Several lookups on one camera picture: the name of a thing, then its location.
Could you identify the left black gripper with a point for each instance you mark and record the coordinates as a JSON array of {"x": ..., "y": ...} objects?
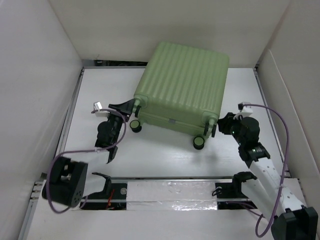
[{"x": 126, "y": 107}]

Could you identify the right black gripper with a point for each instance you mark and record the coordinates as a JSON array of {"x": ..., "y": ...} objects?
[{"x": 224, "y": 123}]

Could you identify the green hard-shell suitcase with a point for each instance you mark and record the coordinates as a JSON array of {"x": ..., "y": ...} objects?
[{"x": 182, "y": 89}]

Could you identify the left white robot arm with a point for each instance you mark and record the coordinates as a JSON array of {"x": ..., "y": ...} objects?
[{"x": 73, "y": 175}]

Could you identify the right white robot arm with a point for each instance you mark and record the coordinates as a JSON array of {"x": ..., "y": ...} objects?
[{"x": 289, "y": 218}]

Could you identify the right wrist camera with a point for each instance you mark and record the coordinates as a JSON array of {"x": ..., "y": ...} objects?
[{"x": 245, "y": 110}]

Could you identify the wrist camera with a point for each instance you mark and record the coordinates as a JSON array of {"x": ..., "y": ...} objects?
[
  {"x": 99, "y": 111},
  {"x": 245, "y": 110}
]

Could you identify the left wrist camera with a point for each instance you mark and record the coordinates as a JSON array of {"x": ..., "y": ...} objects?
[{"x": 99, "y": 111}]

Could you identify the metal base rail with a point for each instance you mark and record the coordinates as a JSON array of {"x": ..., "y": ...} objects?
[{"x": 159, "y": 195}]

